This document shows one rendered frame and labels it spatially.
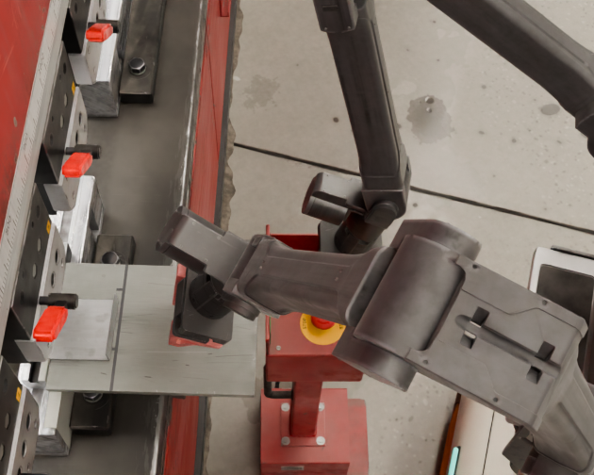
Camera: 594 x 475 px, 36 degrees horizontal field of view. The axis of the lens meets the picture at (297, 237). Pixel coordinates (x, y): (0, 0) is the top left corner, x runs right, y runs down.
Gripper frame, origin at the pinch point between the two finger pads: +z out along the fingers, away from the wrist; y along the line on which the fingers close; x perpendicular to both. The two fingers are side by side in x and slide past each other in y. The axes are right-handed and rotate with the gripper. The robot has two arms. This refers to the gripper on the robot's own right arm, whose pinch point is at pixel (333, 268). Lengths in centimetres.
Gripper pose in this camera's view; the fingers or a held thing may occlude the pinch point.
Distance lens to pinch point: 150.4
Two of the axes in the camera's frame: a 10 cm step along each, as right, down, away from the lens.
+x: 0.2, 8.8, -4.8
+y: -9.6, -1.2, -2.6
